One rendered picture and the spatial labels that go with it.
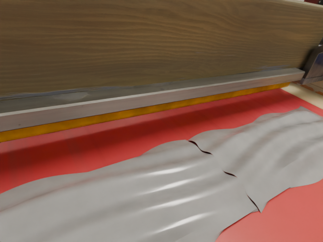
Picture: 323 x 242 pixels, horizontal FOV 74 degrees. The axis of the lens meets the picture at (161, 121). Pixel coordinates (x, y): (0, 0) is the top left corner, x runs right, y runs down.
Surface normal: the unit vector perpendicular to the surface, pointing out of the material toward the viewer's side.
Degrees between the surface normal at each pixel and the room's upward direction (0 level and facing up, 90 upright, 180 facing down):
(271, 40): 90
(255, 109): 0
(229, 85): 90
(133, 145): 0
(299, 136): 27
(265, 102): 0
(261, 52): 90
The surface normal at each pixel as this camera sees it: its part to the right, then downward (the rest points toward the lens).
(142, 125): 0.15, -0.83
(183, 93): 0.53, 0.53
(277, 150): 0.48, -0.46
